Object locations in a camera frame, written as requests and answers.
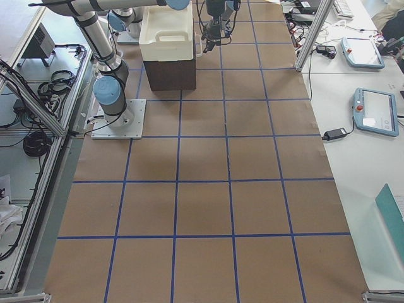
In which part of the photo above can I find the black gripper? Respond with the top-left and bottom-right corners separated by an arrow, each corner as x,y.
205,0 -> 225,23
203,19 -> 231,54

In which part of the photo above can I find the wooden drawer with white handle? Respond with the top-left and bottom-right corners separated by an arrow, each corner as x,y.
194,33 -> 203,58

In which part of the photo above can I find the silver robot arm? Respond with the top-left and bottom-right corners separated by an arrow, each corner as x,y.
38,1 -> 196,129
107,1 -> 241,54

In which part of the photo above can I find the white plastic bin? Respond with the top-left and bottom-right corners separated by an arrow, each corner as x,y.
139,2 -> 194,62

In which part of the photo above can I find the dark brown wooden cabinet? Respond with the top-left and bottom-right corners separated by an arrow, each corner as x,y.
143,59 -> 196,91

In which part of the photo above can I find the black power adapter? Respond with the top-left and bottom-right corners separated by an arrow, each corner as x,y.
322,128 -> 348,141

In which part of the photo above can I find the blue teach pendant upper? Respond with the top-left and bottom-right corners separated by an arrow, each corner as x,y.
340,37 -> 385,69

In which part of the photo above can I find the blue teach pendant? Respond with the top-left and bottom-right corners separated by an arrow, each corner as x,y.
340,37 -> 385,69
353,88 -> 399,137

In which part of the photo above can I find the grey electronics box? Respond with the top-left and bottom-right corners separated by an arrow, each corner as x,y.
17,23 -> 56,67

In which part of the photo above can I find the blue teach pendant lower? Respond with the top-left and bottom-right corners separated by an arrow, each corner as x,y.
353,88 -> 399,137

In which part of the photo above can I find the teal notebook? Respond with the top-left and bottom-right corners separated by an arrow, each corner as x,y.
375,184 -> 403,261

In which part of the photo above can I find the black braided cable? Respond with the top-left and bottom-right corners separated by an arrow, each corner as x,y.
195,0 -> 234,45

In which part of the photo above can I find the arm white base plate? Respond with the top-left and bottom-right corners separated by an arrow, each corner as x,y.
90,99 -> 146,140
117,31 -> 140,44

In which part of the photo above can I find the aluminium frame post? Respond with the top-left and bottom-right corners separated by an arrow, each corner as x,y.
294,0 -> 333,72

